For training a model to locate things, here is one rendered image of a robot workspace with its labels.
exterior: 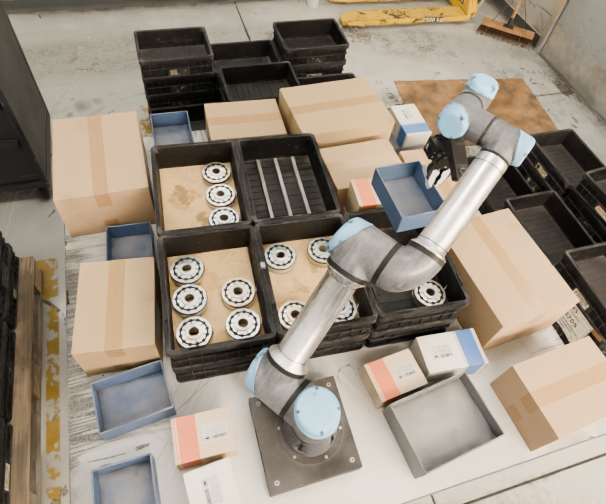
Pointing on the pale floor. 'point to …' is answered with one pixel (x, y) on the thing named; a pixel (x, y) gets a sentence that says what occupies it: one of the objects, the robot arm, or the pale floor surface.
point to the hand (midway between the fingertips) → (431, 187)
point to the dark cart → (2, 109)
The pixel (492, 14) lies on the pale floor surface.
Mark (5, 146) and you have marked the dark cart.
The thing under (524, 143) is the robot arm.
